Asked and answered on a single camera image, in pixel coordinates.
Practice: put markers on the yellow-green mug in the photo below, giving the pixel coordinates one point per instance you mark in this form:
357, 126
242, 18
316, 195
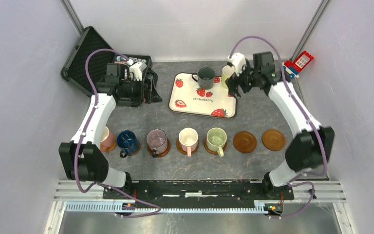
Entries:
227, 72

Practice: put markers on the pale pink white mug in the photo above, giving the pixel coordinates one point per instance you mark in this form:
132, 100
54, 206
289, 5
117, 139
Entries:
188, 140

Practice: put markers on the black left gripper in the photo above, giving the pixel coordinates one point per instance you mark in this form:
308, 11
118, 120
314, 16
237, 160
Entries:
146, 97

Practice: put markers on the lilac mug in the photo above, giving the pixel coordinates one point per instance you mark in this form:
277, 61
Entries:
157, 142

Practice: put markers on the brown grooved wooden coaster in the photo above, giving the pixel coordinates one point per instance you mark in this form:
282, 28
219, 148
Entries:
210, 151
273, 140
244, 142
180, 149
164, 153

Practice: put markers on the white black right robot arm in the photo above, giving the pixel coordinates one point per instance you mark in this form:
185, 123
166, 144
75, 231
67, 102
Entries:
312, 143

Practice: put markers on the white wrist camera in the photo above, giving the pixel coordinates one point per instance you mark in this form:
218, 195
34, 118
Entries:
136, 71
238, 61

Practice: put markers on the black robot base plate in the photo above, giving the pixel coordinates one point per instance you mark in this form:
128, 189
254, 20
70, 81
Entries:
193, 194

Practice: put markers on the dark blue mug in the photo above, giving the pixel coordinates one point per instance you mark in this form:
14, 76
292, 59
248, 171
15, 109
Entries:
126, 141

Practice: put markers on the dark walnut coaster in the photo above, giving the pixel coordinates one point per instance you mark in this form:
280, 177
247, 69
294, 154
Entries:
134, 152

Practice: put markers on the light orange flat coaster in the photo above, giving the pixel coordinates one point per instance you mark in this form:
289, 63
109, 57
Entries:
107, 149

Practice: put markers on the red blue toy block car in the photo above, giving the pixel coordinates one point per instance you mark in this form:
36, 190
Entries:
292, 69

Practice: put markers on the white strawberry print tray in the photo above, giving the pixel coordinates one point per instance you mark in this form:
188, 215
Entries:
188, 98

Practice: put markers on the aluminium frame rail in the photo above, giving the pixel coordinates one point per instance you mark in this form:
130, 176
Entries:
308, 194

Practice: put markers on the dark green mug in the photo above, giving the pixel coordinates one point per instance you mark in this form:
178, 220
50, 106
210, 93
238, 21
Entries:
204, 77

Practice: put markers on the light green mug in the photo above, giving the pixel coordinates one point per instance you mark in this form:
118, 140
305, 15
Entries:
216, 139

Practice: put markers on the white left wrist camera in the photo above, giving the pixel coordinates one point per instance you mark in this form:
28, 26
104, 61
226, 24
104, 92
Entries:
136, 71

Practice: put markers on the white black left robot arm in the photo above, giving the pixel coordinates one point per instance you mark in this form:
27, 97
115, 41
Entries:
82, 158

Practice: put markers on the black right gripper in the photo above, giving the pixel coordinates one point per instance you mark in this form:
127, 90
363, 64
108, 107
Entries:
233, 84

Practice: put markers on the black poker chip case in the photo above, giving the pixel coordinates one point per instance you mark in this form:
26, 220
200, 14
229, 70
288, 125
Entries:
92, 65

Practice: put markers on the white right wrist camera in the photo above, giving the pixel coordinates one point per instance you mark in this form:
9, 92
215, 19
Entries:
238, 61

